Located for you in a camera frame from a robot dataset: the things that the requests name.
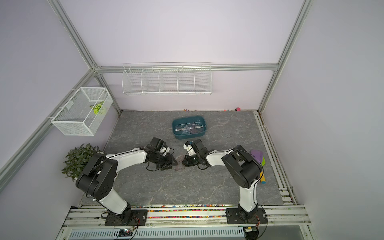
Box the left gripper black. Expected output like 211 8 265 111
150 152 178 171

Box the blue protractor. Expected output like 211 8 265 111
180 126 190 136

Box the teal plastic storage box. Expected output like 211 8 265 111
172 116 207 140

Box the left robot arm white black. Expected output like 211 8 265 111
76 147 178 217

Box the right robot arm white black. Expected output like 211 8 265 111
183 143 263 214

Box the green toy shovel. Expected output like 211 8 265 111
260 157 266 184

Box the white vent grille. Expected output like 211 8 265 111
68 228 245 240

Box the circuit board left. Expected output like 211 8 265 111
118 229 133 238

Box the circuit board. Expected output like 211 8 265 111
118 229 133 238
243 226 259 240

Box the green leaf toy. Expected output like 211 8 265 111
90 101 106 116

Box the potted green plant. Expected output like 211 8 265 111
61 143 100 182

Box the circuit board right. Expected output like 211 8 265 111
243 226 259 240

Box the white mesh basket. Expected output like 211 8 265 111
51 87 113 136

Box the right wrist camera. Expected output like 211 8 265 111
183 139 209 156

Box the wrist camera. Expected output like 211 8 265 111
183 139 209 156
147 138 172 155

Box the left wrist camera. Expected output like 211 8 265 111
147 138 172 155

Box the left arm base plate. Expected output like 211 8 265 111
102 209 148 227

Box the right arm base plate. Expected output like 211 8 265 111
224 206 268 225

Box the white wire wall shelf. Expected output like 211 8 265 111
122 62 213 95

